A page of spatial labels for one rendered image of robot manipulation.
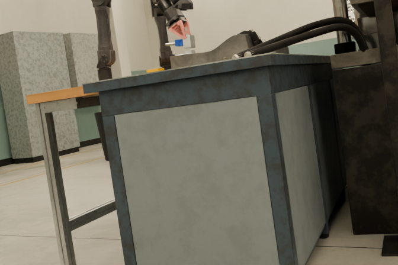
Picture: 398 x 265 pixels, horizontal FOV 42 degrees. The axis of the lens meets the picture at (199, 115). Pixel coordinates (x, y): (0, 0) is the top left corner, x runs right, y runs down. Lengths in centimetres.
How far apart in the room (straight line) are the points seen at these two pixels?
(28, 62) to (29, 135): 108
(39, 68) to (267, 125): 686
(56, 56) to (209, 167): 700
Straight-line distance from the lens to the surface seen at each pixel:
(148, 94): 180
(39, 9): 932
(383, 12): 209
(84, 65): 935
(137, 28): 1127
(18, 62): 807
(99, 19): 239
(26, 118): 803
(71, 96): 213
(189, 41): 225
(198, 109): 173
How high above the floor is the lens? 72
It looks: 3 degrees down
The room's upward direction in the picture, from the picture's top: 8 degrees counter-clockwise
